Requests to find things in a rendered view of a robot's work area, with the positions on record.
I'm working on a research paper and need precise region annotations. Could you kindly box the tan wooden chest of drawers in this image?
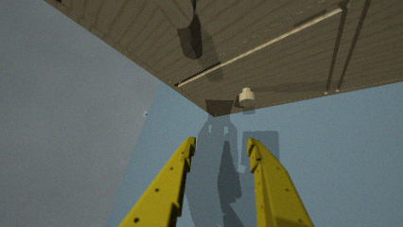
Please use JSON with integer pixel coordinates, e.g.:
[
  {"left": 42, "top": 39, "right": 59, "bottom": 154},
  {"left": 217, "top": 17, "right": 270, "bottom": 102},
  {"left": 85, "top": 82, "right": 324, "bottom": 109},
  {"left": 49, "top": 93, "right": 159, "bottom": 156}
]
[{"left": 44, "top": 0, "right": 403, "bottom": 117}]

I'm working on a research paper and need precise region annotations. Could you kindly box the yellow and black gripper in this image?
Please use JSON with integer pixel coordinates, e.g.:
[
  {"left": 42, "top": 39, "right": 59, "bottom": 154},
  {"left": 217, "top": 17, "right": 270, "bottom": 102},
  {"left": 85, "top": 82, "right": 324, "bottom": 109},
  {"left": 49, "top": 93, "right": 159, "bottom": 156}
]
[{"left": 118, "top": 137, "right": 314, "bottom": 227}]

